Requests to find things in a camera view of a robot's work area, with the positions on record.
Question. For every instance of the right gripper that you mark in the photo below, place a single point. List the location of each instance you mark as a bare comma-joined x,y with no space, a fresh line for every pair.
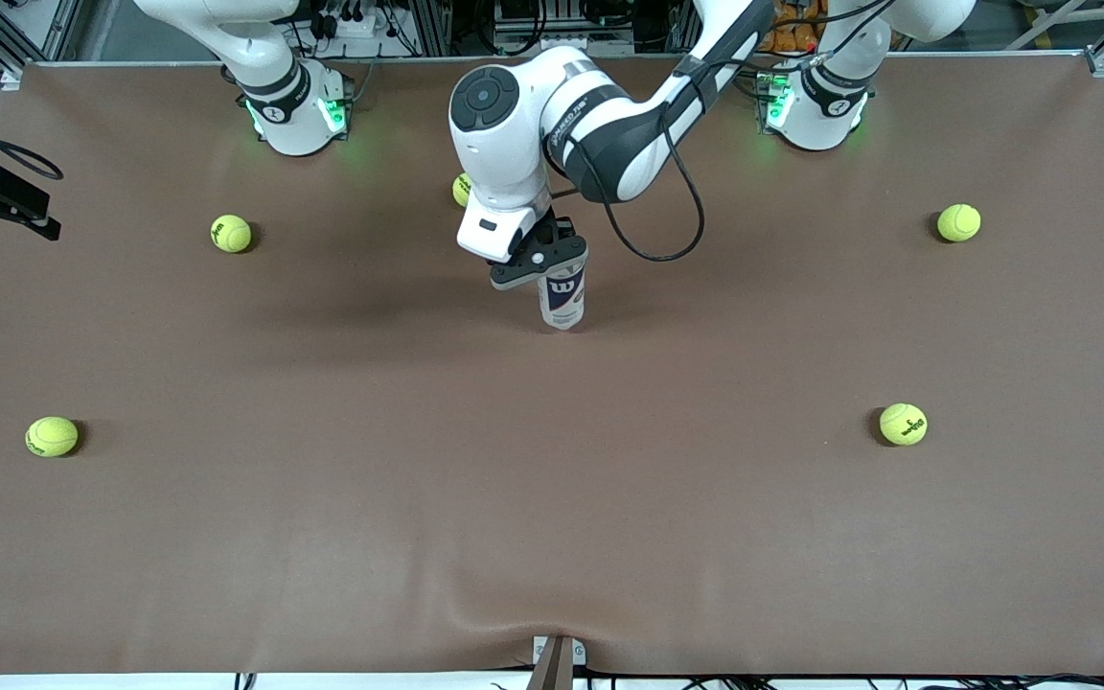
2,188

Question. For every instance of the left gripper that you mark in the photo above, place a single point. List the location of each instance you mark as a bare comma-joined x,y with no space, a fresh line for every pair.
560,233

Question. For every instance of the white blue tennis ball can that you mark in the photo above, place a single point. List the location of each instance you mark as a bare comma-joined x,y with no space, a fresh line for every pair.
563,302

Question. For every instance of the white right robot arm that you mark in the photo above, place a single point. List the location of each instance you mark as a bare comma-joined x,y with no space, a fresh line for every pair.
274,67

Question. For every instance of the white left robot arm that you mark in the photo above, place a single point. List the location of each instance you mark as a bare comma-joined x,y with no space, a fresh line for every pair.
609,125

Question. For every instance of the yellow tennis ball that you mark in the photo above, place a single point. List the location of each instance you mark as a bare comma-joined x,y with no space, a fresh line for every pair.
460,190
52,436
231,233
958,222
903,424

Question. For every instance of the base connector box green light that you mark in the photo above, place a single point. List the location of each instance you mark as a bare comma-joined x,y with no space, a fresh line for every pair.
335,110
774,101

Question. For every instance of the brown table mat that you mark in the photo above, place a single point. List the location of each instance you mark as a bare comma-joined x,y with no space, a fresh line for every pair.
552,498

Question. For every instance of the white power strip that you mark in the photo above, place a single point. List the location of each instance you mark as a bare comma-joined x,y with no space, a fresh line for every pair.
353,21

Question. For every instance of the orange packaged goods bag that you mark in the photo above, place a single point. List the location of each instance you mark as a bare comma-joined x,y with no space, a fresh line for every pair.
792,34

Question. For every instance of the white tube stand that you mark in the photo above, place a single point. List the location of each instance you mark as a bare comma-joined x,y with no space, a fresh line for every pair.
1055,21

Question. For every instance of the aluminium frame post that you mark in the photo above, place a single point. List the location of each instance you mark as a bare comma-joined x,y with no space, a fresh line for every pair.
429,27

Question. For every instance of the metal clamp bracket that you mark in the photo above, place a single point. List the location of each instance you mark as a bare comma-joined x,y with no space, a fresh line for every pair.
557,661

